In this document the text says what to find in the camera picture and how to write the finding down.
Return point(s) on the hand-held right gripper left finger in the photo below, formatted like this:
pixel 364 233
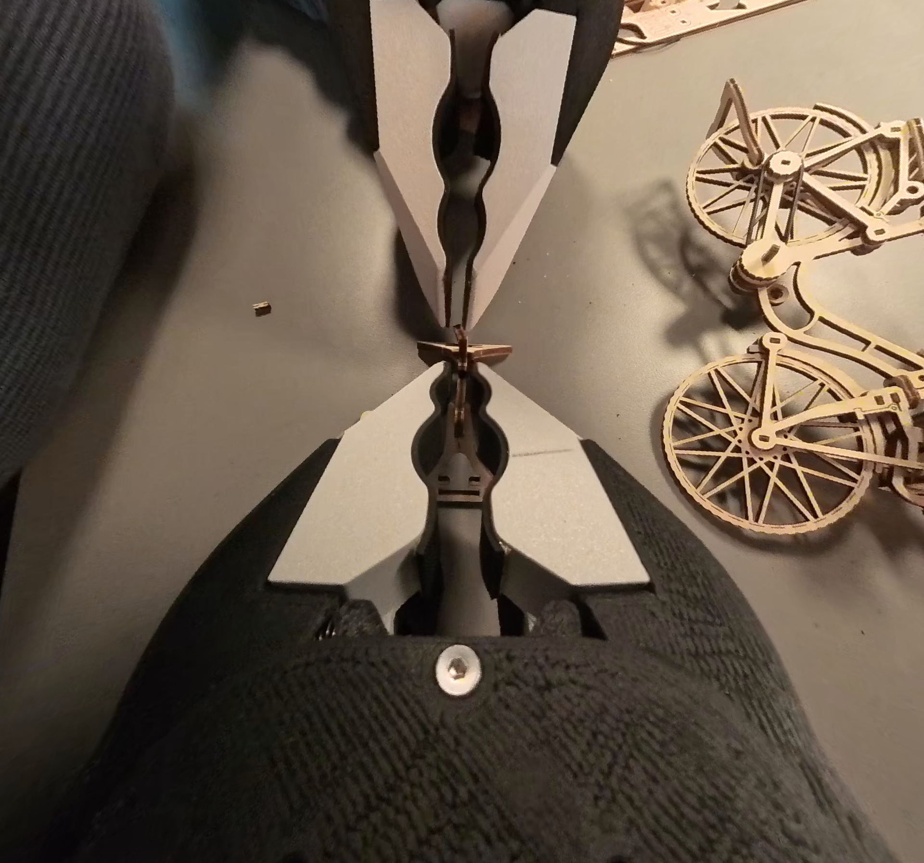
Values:
pixel 339 516

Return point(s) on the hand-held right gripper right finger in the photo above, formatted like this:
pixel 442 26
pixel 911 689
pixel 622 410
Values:
pixel 570 516

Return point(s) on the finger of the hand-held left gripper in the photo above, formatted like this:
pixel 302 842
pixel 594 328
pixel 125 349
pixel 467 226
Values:
pixel 404 98
pixel 534 98

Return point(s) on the wooden bicycle model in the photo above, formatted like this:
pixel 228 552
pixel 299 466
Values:
pixel 783 163

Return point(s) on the person's upper body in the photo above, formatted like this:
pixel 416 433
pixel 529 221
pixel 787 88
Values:
pixel 72 192

